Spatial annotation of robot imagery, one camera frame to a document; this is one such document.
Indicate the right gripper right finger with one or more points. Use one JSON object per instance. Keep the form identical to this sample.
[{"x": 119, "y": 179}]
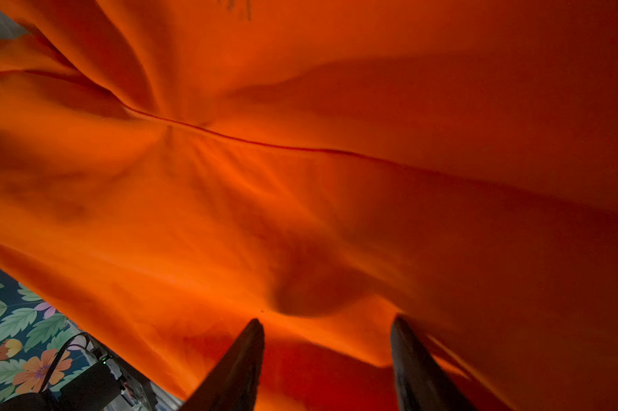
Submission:
[{"x": 420, "y": 383}]

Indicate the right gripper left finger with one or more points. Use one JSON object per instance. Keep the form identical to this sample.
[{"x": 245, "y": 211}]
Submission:
[{"x": 232, "y": 384}]

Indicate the orange shorts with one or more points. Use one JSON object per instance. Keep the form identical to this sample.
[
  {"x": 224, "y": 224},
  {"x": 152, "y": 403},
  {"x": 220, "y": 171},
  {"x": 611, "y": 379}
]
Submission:
[{"x": 170, "y": 170}]

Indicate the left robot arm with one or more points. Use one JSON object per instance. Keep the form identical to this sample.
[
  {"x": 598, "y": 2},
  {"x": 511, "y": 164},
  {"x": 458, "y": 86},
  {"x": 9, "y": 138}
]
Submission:
[{"x": 107, "y": 379}]

